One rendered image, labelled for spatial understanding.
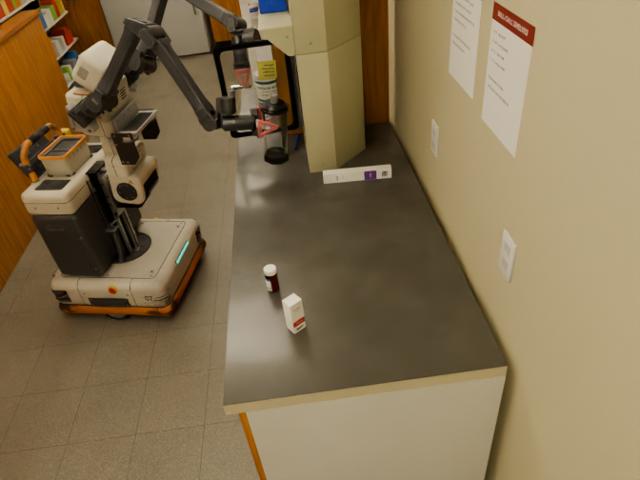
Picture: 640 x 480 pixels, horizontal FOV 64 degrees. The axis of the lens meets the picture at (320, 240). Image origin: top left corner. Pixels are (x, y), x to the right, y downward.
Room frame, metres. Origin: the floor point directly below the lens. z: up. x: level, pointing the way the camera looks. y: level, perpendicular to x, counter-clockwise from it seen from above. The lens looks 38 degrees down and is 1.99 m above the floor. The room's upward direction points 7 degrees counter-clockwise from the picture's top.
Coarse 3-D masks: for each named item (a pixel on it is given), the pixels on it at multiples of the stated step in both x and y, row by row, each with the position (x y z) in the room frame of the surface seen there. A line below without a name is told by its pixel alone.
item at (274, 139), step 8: (288, 104) 1.83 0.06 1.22; (264, 120) 1.80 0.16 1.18; (272, 120) 1.78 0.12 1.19; (280, 120) 1.78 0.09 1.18; (264, 128) 1.81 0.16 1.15; (280, 128) 1.79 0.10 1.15; (264, 136) 1.81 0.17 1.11; (272, 136) 1.78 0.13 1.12; (280, 136) 1.79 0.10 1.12; (264, 144) 1.82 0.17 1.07; (272, 144) 1.78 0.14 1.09; (280, 144) 1.79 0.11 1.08; (272, 152) 1.79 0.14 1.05; (280, 152) 1.79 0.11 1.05
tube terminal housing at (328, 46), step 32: (288, 0) 1.99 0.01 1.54; (320, 0) 1.80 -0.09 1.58; (352, 0) 1.91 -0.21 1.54; (320, 32) 1.79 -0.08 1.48; (352, 32) 1.90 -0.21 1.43; (320, 64) 1.79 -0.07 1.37; (352, 64) 1.90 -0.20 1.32; (320, 96) 1.79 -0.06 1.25; (352, 96) 1.89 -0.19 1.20; (320, 128) 1.79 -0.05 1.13; (352, 128) 1.88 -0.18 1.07; (320, 160) 1.79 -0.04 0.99
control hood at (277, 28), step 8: (288, 8) 2.05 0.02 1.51; (264, 16) 1.95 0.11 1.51; (272, 16) 1.94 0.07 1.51; (280, 16) 1.92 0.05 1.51; (288, 16) 1.91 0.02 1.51; (264, 24) 1.85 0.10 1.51; (272, 24) 1.84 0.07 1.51; (280, 24) 1.83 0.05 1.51; (288, 24) 1.82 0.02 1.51; (264, 32) 1.79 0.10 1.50; (272, 32) 1.79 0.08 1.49; (280, 32) 1.79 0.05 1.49; (288, 32) 1.79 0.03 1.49; (272, 40) 1.79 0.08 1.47; (280, 40) 1.79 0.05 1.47; (288, 40) 1.79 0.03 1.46; (280, 48) 1.79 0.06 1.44; (288, 48) 1.79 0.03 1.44
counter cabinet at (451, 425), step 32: (448, 384) 0.76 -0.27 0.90; (480, 384) 0.76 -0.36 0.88; (256, 416) 0.75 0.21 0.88; (288, 416) 0.75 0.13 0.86; (320, 416) 0.75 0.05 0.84; (352, 416) 0.75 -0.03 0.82; (384, 416) 0.76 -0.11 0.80; (416, 416) 0.76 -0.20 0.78; (448, 416) 0.76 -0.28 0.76; (480, 416) 0.76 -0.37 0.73; (256, 448) 0.75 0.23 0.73; (288, 448) 0.75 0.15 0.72; (320, 448) 0.75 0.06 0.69; (352, 448) 0.75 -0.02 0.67; (384, 448) 0.76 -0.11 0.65; (416, 448) 0.76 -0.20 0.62; (448, 448) 0.76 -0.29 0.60; (480, 448) 0.76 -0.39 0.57
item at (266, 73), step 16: (256, 48) 2.09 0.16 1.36; (272, 48) 2.10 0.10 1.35; (224, 64) 2.08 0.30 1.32; (240, 64) 2.09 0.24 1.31; (256, 64) 2.09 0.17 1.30; (272, 64) 2.10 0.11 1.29; (240, 80) 2.09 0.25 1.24; (256, 80) 2.09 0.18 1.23; (272, 80) 2.09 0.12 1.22; (240, 96) 2.09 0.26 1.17; (256, 96) 2.09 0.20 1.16; (288, 96) 2.10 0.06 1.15; (240, 112) 2.09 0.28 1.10; (288, 112) 2.10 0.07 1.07
